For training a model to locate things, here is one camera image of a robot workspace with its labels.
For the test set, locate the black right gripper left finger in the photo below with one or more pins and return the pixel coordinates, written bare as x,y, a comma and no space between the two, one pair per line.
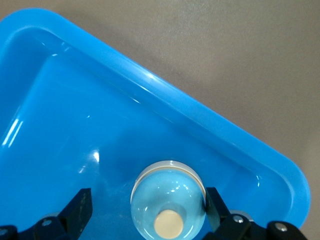
72,215

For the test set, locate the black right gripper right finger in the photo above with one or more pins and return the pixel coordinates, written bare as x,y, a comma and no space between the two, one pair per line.
232,227

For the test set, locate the blue desk bell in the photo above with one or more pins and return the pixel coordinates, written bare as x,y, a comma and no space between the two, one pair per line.
170,190

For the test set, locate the blue plastic tray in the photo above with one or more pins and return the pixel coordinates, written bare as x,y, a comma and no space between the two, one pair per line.
75,125

